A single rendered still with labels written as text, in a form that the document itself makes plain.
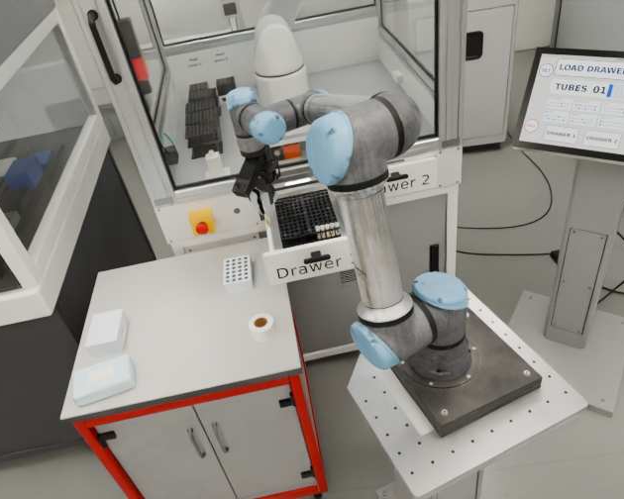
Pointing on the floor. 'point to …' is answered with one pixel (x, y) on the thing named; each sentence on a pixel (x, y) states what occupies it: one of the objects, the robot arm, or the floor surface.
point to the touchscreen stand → (582, 292)
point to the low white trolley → (202, 385)
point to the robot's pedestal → (468, 487)
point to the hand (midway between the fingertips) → (263, 213)
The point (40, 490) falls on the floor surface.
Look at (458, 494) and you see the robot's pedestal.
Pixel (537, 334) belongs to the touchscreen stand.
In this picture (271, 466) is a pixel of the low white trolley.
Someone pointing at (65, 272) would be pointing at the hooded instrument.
